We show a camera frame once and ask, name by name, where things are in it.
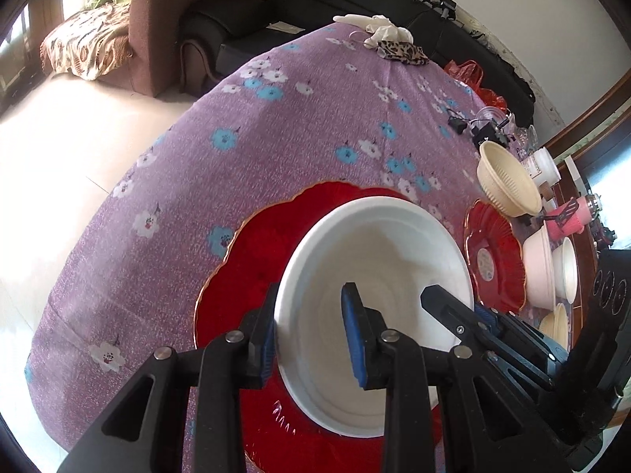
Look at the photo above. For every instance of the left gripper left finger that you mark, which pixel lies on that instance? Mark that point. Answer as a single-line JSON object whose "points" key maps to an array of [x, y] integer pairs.
{"points": [[143, 428]]}

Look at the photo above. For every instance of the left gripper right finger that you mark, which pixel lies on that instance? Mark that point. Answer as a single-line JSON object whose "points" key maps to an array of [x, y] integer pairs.
{"points": [[389, 360]]}

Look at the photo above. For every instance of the leopard print cloth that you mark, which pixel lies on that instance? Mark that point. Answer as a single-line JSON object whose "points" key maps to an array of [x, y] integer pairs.
{"points": [[403, 52]]}

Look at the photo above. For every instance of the small black motor gadget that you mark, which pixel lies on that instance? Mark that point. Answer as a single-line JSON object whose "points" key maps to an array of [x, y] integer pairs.
{"points": [[489, 124]]}

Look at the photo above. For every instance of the white cloth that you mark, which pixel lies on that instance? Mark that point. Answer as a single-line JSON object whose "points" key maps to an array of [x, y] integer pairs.
{"points": [[378, 27]]}

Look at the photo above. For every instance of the purple floral tablecloth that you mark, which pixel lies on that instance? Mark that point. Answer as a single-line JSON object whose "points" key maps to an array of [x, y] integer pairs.
{"points": [[322, 108]]}

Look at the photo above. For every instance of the large white foam plate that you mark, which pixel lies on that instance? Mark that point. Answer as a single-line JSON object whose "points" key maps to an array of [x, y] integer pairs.
{"points": [[391, 249]]}

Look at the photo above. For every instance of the large white foam bowl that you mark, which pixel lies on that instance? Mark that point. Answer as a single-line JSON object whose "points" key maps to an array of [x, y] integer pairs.
{"points": [[539, 270]]}

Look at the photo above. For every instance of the patterned blanket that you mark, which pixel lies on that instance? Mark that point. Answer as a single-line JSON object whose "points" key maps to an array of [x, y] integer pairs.
{"points": [[90, 44]]}

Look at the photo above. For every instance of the small red scalloped plate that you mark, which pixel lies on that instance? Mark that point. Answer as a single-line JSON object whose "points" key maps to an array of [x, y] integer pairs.
{"points": [[494, 257]]}

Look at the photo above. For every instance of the black sofa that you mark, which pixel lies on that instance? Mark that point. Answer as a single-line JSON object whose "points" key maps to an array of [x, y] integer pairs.
{"points": [[219, 36]]}

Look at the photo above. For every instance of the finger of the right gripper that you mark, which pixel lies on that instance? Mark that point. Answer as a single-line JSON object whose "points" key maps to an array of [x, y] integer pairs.
{"points": [[528, 350]]}

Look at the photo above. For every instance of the red plastic bag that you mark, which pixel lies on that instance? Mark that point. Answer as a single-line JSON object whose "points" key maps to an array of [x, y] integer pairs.
{"points": [[471, 74]]}

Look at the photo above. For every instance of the pink knitted jar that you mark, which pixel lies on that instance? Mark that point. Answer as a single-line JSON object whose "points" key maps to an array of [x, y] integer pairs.
{"points": [[590, 207]]}

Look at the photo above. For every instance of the white plastic jar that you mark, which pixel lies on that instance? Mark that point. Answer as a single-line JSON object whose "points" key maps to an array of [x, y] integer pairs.
{"points": [[541, 167]]}

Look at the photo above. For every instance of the maroon armchair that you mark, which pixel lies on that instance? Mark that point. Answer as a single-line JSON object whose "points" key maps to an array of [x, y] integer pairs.
{"points": [[167, 19]]}

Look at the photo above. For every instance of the large red scalloped plate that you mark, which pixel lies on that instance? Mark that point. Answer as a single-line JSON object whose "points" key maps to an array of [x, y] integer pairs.
{"points": [[277, 436]]}

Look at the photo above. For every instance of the cream ribbed plastic bowl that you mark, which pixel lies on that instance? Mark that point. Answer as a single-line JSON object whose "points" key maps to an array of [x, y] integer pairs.
{"points": [[506, 182]]}

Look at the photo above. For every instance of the black phone stand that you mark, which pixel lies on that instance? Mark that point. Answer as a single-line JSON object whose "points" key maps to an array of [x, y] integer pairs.
{"points": [[561, 215]]}

